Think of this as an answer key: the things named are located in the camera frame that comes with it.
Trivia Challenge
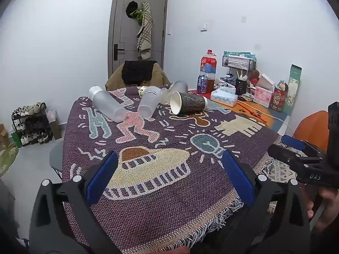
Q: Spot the dark brown paper cup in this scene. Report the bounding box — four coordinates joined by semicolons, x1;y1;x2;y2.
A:
170;91;208;116

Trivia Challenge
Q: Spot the pale paper bag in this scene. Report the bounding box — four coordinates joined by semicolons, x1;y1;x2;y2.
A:
46;108;62;140

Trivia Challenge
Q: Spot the large red label drink bottle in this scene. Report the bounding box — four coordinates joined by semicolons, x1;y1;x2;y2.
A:
199;49;217;92

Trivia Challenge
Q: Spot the green bag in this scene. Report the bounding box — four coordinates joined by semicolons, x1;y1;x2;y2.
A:
10;131;23;149

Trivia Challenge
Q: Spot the orange chair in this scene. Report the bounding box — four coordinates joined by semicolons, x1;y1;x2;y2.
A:
294;111;330;152

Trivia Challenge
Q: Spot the grey door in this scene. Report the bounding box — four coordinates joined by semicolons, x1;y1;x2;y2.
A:
108;0;169;79

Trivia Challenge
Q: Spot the black door handle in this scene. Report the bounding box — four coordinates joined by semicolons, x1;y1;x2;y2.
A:
113;44;125;61

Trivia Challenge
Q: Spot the cardboard box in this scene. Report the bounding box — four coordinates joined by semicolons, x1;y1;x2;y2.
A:
0;123;10;149

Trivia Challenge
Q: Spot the frosted cup with cat face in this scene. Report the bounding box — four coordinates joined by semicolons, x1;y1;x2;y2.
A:
137;86;164;120

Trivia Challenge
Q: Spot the tall frosted plastic cup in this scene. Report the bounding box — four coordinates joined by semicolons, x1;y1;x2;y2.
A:
88;85;128;123

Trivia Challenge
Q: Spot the plaid scarf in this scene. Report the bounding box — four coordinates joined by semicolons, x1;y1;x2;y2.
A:
136;0;153;60

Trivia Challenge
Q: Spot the patterned floor rug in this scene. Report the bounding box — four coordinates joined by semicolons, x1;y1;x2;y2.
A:
267;157;299;184

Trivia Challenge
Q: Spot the pink floral box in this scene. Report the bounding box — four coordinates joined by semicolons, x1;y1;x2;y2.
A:
254;86;275;109

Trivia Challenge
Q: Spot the tall green box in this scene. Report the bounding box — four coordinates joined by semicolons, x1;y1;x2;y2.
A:
281;64;303;116

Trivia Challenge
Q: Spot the red cartoon box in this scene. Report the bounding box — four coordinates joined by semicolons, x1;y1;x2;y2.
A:
270;81;289;110

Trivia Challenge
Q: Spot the teal packet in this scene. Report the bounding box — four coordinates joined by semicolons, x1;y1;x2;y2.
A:
223;50;257;59

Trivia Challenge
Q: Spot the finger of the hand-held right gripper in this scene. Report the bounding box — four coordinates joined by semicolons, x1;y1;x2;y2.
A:
267;144;308;170
281;135;327;157

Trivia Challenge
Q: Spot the black cutlery holder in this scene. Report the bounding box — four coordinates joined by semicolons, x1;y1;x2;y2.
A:
235;78;247;96

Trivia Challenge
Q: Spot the black shoe rack with shoes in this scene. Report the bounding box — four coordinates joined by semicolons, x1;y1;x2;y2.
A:
11;102;54;146

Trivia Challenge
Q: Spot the white cable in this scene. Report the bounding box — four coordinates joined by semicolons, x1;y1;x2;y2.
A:
237;99;295;136

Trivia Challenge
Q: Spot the brown plush toy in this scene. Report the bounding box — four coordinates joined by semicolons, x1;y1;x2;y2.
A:
247;69;261;85

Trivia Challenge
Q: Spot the printed woven blanket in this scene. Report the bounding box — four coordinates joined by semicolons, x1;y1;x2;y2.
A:
61;86;282;253

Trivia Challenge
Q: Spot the white box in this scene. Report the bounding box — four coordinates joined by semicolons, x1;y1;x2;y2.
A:
255;73;276;91

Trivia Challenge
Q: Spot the black garment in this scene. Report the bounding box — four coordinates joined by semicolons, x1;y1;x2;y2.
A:
122;60;158;84

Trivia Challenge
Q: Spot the round green rug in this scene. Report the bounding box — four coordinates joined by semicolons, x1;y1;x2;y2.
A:
0;142;19;177

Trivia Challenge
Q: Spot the blue drink can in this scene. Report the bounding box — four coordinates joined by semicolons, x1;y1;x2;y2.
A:
197;75;208;94

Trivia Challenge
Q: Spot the black cap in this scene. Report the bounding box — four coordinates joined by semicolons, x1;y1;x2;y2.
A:
125;0;139;19

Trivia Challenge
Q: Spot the green cloth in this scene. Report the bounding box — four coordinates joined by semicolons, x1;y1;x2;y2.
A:
132;9;144;26

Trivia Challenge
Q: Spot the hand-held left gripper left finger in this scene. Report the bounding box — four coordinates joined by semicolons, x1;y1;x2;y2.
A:
29;152;121;254

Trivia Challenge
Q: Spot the blue floral tissue box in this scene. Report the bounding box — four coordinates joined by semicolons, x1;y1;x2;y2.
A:
211;88;238;107

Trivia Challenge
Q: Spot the clear plastic cup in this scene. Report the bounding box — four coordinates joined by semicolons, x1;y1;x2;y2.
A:
159;88;174;106

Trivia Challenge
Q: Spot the person's right hand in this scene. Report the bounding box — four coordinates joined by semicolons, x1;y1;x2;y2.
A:
301;185;339;235

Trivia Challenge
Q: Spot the black wire basket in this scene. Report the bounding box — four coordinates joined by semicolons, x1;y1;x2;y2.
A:
222;55;256;71

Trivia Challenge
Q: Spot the short frosted plastic cup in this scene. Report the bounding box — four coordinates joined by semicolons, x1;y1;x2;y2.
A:
169;80;189;96

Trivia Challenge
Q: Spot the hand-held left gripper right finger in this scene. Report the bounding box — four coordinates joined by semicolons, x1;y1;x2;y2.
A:
220;150;312;254

